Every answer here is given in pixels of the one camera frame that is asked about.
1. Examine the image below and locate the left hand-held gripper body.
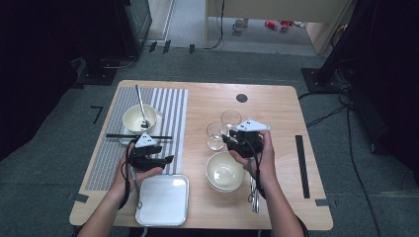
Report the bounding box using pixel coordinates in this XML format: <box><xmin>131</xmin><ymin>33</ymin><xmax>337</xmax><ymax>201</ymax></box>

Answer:
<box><xmin>126</xmin><ymin>131</ymin><xmax>167</xmax><ymax>173</ymax></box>

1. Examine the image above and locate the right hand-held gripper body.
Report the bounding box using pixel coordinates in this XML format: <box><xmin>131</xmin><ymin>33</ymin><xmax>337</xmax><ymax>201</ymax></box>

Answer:
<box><xmin>229</xmin><ymin>118</ymin><xmax>272</xmax><ymax>160</ymax></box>

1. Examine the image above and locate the white square plate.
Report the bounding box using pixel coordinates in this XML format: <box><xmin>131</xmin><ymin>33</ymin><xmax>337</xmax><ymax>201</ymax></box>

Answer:
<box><xmin>134</xmin><ymin>174</ymin><xmax>191</xmax><ymax>227</ymax></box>
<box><xmin>119</xmin><ymin>110</ymin><xmax>164</xmax><ymax>147</ymax></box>

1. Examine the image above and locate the cream bowl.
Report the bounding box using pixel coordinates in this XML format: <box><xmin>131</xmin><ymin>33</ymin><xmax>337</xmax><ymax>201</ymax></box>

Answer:
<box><xmin>122</xmin><ymin>104</ymin><xmax>158</xmax><ymax>134</ymax></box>
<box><xmin>207</xmin><ymin>182</ymin><xmax>245</xmax><ymax>195</ymax></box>
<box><xmin>206</xmin><ymin>150</ymin><xmax>246</xmax><ymax>192</ymax></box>

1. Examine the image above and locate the row of black chopsticks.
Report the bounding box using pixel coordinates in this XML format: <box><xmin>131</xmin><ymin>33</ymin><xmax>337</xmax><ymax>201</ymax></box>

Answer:
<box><xmin>294</xmin><ymin>134</ymin><xmax>311</xmax><ymax>199</ymax></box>

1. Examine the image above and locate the person's right hand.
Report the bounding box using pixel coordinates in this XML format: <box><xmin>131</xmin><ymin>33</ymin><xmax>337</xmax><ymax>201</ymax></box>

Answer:
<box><xmin>230</xmin><ymin>129</ymin><xmax>277</xmax><ymax>194</ymax></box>

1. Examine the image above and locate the person's left hand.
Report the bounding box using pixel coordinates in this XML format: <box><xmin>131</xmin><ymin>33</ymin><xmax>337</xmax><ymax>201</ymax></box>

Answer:
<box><xmin>113</xmin><ymin>151</ymin><xmax>165</xmax><ymax>200</ymax></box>

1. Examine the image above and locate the clear drinking glass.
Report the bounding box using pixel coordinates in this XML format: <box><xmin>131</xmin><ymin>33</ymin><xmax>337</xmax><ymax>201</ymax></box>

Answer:
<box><xmin>206</xmin><ymin>121</ymin><xmax>229</xmax><ymax>152</ymax></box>
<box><xmin>220</xmin><ymin>110</ymin><xmax>243</xmax><ymax>130</ymax></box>

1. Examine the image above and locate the grey striped placemat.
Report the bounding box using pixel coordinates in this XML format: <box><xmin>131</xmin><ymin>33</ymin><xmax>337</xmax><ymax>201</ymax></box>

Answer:
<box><xmin>84</xmin><ymin>86</ymin><xmax>190</xmax><ymax>192</ymax></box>

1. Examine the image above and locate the angled black tape mark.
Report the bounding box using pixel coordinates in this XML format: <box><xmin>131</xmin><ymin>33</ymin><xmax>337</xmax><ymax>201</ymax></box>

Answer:
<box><xmin>90</xmin><ymin>105</ymin><xmax>104</xmax><ymax>125</ymax></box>

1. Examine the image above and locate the black stand base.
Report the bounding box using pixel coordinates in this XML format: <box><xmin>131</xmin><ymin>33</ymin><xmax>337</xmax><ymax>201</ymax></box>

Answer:
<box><xmin>75</xmin><ymin>58</ymin><xmax>119</xmax><ymax>87</ymax></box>

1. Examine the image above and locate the white mug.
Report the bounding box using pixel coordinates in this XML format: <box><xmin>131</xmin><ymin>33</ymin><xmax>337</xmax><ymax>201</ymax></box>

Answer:
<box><xmin>231</xmin><ymin>19</ymin><xmax>245</xmax><ymax>35</ymax></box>

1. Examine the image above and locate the black metal stand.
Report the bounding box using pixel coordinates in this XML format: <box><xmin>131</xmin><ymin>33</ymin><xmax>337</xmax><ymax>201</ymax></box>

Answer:
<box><xmin>300</xmin><ymin>0</ymin><xmax>379</xmax><ymax>95</ymax></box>

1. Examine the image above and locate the dark monitor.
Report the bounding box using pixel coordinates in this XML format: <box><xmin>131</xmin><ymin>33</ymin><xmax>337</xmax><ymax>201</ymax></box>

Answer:
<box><xmin>113</xmin><ymin>0</ymin><xmax>153</xmax><ymax>59</ymax></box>

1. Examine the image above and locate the light wooden desk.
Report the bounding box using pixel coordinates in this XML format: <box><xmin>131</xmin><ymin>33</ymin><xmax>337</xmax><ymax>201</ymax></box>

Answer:
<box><xmin>205</xmin><ymin>0</ymin><xmax>359</xmax><ymax>56</ymax></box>

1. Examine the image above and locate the dark curtain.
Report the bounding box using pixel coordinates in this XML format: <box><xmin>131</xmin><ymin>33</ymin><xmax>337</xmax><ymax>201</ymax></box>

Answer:
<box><xmin>349</xmin><ymin>0</ymin><xmax>419</xmax><ymax>186</ymax></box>
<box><xmin>0</xmin><ymin>0</ymin><xmax>117</xmax><ymax>162</ymax></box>

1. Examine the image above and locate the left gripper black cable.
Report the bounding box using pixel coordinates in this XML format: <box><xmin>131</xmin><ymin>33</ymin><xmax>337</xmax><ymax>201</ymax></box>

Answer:
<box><xmin>118</xmin><ymin>139</ymin><xmax>144</xmax><ymax>211</ymax></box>

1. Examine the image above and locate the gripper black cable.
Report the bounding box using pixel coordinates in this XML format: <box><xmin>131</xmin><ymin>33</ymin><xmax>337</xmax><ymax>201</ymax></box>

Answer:
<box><xmin>246</xmin><ymin>154</ymin><xmax>267</xmax><ymax>203</ymax></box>
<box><xmin>118</xmin><ymin>139</ymin><xmax>144</xmax><ymax>211</ymax></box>

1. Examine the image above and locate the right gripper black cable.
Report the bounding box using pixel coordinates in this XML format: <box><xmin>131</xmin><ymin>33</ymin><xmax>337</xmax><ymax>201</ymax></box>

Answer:
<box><xmin>246</xmin><ymin>154</ymin><xmax>267</xmax><ymax>203</ymax></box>

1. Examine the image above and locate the long black floor cable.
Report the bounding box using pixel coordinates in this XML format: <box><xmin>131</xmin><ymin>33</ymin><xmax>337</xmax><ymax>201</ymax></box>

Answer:
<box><xmin>345</xmin><ymin>105</ymin><xmax>379</xmax><ymax>237</ymax></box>

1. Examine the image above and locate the hanging black cable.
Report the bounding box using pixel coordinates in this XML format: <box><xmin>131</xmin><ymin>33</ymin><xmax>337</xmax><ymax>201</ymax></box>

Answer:
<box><xmin>203</xmin><ymin>0</ymin><xmax>227</xmax><ymax>51</ymax></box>

